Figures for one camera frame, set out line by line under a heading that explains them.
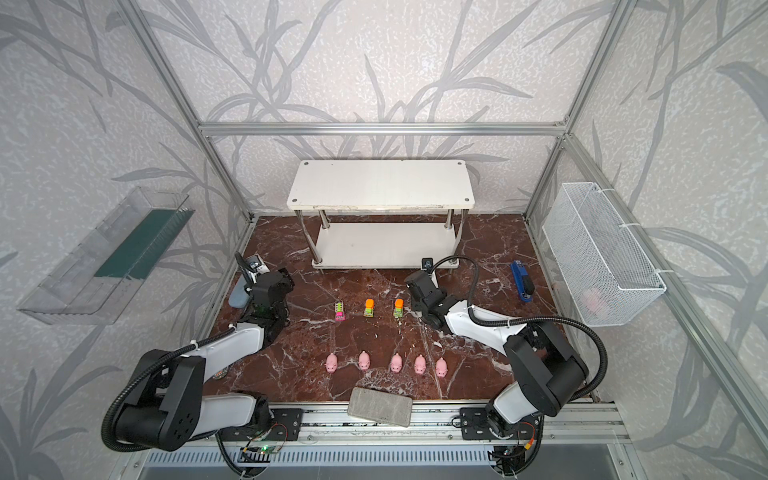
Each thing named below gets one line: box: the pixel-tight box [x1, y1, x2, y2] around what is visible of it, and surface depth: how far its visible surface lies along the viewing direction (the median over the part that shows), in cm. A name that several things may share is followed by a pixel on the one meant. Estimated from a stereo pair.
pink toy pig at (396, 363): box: [390, 352, 403, 374], surface depth 84 cm
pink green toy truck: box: [334, 302, 346, 322], surface depth 93 cm
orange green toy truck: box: [363, 297, 376, 318], surface depth 94 cm
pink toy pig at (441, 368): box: [436, 357, 448, 378], surface depth 84 cm
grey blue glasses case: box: [228, 273, 250, 308], surface depth 96 cm
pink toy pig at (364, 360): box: [358, 350, 371, 371], surface depth 84 cm
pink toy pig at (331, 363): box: [324, 352, 338, 374], surface depth 84 cm
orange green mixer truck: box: [393, 298, 405, 319], surface depth 95 cm
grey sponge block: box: [347, 387, 413, 427], surface depth 75 cm
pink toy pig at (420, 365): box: [414, 354, 427, 375], surface depth 84 cm
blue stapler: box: [510, 260, 535, 303], surface depth 99 cm
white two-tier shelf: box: [286, 159, 475, 269], surface depth 89 cm
